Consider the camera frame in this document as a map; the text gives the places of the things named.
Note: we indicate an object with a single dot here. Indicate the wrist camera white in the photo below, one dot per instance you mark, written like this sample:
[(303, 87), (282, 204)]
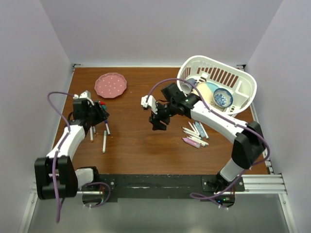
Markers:
[(84, 95), (149, 102)]

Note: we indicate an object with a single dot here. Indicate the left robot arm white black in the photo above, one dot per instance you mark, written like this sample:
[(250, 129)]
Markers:
[(56, 169)]

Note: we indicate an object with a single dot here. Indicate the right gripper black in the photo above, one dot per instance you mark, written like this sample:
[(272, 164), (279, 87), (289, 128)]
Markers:
[(155, 119)]

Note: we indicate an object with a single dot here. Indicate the mint cap acrylic marker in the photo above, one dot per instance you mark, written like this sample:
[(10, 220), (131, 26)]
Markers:
[(104, 141)]

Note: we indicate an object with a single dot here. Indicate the grey blue mug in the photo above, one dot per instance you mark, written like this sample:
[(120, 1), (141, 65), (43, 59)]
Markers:
[(188, 85)]

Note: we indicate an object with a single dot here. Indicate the blue patterned bowl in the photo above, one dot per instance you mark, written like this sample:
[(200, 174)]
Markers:
[(222, 97)]

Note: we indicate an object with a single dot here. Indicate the grey marker near right gripper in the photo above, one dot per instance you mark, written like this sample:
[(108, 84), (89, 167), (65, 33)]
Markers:
[(202, 143)]

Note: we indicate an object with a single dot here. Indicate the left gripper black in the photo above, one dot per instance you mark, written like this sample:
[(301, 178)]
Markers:
[(102, 114)]

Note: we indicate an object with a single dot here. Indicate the red clear pen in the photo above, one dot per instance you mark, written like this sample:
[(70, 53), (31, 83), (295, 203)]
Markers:
[(95, 132)]

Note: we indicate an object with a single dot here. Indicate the pink polka dot plate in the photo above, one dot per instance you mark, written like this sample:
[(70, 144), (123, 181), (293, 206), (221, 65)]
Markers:
[(110, 85)]

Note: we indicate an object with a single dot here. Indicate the pale yellow blue plate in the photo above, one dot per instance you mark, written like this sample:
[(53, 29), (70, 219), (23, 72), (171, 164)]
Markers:
[(207, 89)]

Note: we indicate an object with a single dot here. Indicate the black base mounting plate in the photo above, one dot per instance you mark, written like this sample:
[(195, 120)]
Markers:
[(138, 186)]

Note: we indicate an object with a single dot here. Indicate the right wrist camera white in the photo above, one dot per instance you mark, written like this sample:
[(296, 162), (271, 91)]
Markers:
[(149, 102)]

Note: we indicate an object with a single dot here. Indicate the white plastic basket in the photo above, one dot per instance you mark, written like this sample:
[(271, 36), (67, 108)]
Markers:
[(240, 84)]

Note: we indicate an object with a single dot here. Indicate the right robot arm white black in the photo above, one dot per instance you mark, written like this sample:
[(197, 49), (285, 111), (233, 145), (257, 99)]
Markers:
[(247, 139)]

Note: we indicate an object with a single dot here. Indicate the purple pink highlighter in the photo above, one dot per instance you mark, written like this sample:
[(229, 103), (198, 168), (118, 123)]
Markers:
[(191, 142)]

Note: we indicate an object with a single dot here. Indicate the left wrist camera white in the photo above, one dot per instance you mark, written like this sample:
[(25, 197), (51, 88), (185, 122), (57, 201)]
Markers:
[(84, 95)]

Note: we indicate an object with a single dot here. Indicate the aluminium frame rail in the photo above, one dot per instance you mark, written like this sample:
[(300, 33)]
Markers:
[(253, 184)]

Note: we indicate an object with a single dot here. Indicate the black cap marker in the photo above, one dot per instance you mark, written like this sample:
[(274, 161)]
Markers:
[(206, 135)]

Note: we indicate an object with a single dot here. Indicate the light blue highlighter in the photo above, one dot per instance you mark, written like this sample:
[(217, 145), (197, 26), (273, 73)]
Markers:
[(200, 130)]

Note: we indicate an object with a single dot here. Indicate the peach cap acrylic marker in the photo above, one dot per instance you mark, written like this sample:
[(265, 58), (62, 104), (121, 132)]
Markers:
[(197, 136)]

